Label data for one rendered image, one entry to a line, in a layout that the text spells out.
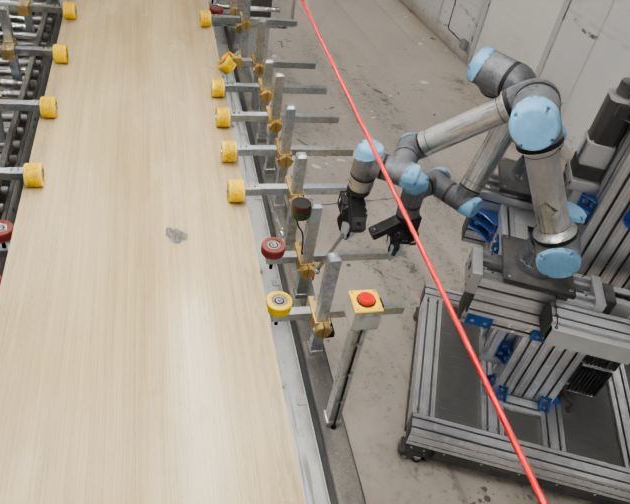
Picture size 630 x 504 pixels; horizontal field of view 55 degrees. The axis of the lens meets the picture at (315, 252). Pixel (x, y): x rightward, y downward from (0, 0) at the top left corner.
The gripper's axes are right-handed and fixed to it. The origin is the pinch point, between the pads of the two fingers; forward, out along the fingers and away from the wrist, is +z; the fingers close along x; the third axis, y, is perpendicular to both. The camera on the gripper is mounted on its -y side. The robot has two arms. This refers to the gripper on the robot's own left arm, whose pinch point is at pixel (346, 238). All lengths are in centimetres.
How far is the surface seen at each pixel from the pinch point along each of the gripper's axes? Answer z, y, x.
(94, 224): 14, 20, 78
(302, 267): 14.9, 1.1, 11.8
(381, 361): 101, 18, -43
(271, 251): 11.0, 4.7, 22.3
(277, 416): 8, -56, 28
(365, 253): 15.1, 7.6, -11.8
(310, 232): 0.7, 3.4, 11.1
